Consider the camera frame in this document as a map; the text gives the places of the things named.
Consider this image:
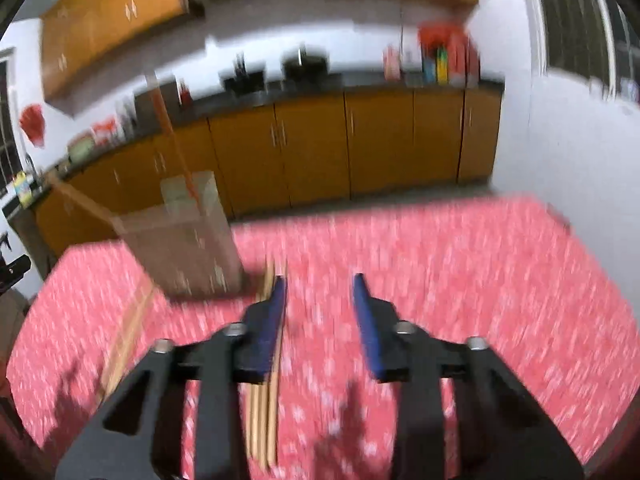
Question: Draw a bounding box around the red floral tablecloth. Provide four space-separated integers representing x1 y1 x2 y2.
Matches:
6 197 639 479

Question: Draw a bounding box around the beige perforated utensil holder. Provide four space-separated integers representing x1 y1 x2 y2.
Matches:
112 171 245 301

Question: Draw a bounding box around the yellow detergent bottle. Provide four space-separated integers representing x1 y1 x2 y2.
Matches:
12 171 34 208

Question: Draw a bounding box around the green basin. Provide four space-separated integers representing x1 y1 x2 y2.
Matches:
67 130 96 164

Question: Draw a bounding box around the red bag on counter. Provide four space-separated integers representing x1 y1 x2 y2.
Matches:
91 116 118 146

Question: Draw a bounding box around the dark cutting board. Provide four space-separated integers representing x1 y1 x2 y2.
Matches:
134 79 181 129

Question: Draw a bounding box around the black countertop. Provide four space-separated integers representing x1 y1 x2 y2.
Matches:
1 70 506 222

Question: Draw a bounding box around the red sauce bottle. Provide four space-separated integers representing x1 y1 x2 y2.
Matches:
179 79 193 110

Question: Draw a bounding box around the pink bottle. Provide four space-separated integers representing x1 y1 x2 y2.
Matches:
383 46 401 81

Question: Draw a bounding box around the black wok with lid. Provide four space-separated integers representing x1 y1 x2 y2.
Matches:
281 46 329 82

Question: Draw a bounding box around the right window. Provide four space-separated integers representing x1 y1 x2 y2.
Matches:
540 0 639 103

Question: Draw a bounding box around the red plastic bag on wall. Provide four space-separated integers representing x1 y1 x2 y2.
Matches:
20 104 46 148

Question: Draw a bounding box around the black wok with handle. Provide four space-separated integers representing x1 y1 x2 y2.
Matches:
218 53 266 96

